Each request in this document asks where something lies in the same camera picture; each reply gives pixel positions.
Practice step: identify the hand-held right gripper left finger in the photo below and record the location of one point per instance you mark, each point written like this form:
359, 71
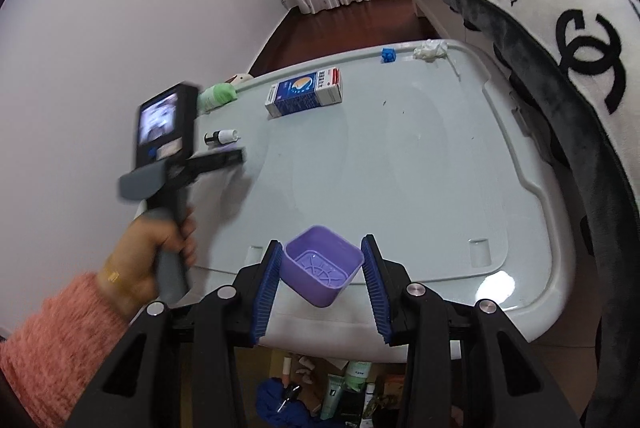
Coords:
265, 295

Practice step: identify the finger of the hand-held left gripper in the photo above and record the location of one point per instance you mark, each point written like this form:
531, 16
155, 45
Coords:
220, 159

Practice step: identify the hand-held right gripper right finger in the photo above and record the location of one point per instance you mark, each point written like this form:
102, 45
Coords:
375, 295

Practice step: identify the small black white capped bottle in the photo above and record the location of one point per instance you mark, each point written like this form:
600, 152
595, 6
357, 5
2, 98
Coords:
227, 135

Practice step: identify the purple plastic cup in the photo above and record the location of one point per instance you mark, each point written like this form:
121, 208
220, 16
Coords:
320, 280

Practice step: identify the brown cardboard box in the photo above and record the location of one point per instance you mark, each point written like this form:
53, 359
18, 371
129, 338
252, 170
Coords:
260, 360

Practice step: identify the pink sleeved left forearm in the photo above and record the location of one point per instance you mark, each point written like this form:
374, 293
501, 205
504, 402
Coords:
55, 343

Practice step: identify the person's left hand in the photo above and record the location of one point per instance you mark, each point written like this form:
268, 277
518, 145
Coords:
135, 258

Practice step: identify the pale green tube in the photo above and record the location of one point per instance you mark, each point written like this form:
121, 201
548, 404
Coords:
217, 95

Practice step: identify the pale green plastic bottle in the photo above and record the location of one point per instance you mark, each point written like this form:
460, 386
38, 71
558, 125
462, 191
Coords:
356, 373

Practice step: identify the white crumpled tissue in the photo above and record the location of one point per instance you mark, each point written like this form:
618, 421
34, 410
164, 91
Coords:
304, 365
429, 51

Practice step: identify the blue and white carton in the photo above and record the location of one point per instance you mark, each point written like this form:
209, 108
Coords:
300, 90

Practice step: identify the white tube dark green label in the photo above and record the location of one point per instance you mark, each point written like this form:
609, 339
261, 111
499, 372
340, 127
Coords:
331, 395

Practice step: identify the blue cloth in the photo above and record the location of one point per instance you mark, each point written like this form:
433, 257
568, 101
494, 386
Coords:
280, 408

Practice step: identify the dark foil packet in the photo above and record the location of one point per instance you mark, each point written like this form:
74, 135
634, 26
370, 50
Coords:
351, 408

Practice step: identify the white plastic storage box lid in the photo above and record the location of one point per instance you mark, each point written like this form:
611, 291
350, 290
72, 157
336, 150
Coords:
400, 157

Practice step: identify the small blue clip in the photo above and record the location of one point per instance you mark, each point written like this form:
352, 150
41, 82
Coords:
388, 55

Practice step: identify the white bed frame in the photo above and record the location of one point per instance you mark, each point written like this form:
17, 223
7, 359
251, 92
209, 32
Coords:
435, 7

